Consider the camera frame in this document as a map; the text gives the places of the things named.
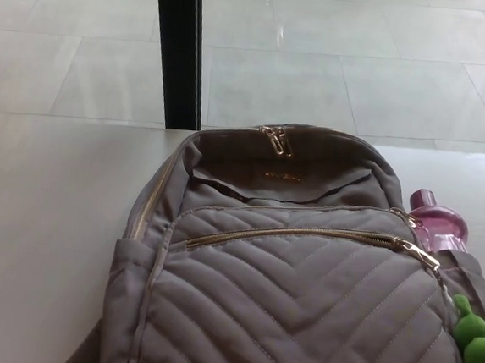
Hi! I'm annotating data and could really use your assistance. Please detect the grey quilted backpack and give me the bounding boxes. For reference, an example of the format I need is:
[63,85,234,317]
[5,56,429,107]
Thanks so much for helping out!
[58,107,485,363]

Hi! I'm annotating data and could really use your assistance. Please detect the green plush keychain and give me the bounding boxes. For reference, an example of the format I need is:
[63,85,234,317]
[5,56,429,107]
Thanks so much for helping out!
[446,294,485,363]

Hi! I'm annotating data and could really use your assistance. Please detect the pink transparent bottle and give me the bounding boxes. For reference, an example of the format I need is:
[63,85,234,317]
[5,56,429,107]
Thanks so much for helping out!
[404,186,473,257]

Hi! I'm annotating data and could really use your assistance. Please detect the black window frame post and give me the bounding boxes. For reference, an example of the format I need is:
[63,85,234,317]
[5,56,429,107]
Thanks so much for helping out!
[141,0,213,134]

